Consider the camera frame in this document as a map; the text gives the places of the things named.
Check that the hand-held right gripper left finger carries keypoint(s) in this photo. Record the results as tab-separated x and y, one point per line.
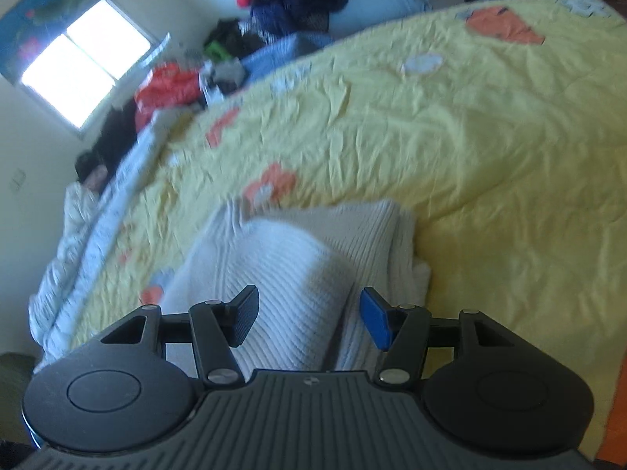
244	316

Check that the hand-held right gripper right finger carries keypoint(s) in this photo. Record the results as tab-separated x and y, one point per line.
376	318

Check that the grey cloth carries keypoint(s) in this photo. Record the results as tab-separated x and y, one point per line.
228	72

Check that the yellow flowered bedspread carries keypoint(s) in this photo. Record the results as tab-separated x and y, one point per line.
441	132

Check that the blue cloth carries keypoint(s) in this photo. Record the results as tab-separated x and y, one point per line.
284	51

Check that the window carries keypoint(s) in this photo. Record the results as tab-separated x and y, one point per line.
85	61

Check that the white knit sweater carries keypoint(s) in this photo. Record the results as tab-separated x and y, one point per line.
284	264

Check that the green and black cloth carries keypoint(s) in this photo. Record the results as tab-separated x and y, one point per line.
228	36

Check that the red plastic bag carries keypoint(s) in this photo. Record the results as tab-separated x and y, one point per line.
164	88

